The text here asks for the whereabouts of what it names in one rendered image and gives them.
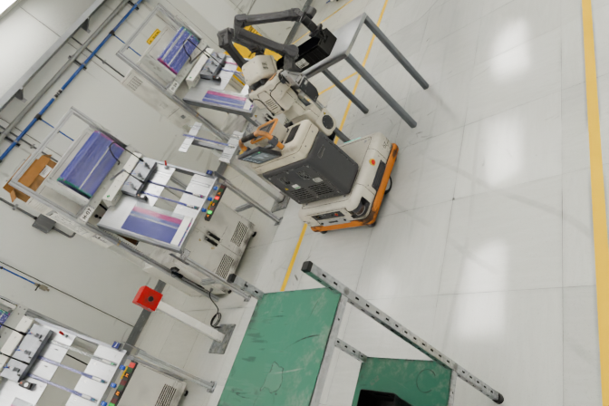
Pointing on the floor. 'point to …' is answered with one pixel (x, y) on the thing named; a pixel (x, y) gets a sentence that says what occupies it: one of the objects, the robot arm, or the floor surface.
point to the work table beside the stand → (346, 37)
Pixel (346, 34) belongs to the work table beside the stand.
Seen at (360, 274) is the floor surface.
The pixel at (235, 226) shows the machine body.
